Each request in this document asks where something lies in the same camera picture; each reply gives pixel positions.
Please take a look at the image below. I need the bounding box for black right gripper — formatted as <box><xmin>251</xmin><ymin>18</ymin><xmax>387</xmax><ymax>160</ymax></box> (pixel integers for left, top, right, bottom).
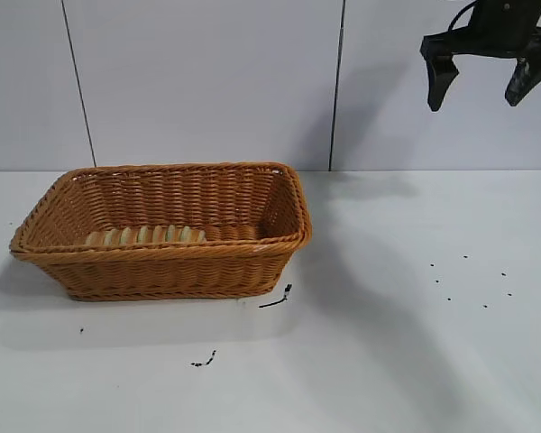
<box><xmin>420</xmin><ymin>0</ymin><xmax>541</xmax><ymax>113</ymax></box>

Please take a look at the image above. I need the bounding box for long sliced bread loaf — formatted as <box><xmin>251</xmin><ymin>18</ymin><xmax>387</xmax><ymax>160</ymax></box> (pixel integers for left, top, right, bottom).
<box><xmin>84</xmin><ymin>225</ymin><xmax>207</xmax><ymax>248</ymax></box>

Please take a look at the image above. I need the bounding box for brown woven wicker basket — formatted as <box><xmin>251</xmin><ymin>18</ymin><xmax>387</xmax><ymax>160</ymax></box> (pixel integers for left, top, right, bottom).
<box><xmin>9</xmin><ymin>161</ymin><xmax>313</xmax><ymax>303</ymax></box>

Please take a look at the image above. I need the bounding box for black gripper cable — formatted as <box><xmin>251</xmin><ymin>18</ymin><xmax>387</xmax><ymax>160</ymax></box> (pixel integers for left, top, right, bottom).
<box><xmin>448</xmin><ymin>0</ymin><xmax>477</xmax><ymax>31</ymax></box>

